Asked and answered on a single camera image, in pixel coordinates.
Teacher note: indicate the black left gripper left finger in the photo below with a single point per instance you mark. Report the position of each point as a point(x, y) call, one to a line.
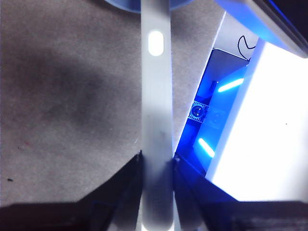
point(84, 216)

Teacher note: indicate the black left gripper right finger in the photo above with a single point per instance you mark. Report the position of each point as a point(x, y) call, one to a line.
point(228, 216)

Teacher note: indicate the grey metal bar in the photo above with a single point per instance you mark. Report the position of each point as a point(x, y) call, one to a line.
point(272, 26)

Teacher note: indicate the black front camera module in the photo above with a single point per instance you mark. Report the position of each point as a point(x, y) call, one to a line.
point(207, 96)

